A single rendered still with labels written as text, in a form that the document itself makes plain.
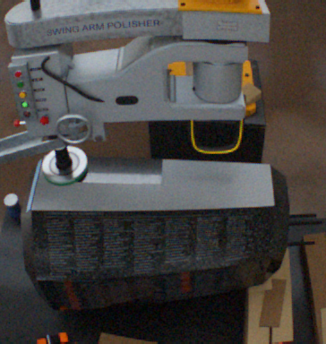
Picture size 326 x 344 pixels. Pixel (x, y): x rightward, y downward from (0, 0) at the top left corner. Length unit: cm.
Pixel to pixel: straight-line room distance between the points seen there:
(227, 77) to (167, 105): 25
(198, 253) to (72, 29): 107
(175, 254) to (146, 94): 68
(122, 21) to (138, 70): 24
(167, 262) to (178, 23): 101
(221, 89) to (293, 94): 220
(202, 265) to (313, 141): 176
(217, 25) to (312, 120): 227
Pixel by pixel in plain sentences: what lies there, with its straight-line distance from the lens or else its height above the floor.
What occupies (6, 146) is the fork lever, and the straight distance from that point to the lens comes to 235.
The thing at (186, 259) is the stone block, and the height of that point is 66.
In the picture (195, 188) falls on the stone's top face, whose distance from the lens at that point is 216.
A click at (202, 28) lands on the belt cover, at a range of 164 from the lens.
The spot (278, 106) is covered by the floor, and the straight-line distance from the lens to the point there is 386.
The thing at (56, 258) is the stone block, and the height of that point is 65.
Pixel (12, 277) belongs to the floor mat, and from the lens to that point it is 297.
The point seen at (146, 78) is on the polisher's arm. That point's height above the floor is 136.
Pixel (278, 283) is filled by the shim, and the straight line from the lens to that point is 259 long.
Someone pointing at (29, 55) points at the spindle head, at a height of 152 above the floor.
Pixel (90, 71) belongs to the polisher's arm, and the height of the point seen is 137.
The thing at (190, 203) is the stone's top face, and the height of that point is 80.
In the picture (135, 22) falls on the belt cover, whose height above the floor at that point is 162.
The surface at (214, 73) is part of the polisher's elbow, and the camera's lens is 180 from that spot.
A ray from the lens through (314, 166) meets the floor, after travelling 346.
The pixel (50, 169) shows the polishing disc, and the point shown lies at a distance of 228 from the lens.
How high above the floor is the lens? 245
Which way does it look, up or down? 48 degrees down
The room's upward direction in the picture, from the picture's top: 3 degrees counter-clockwise
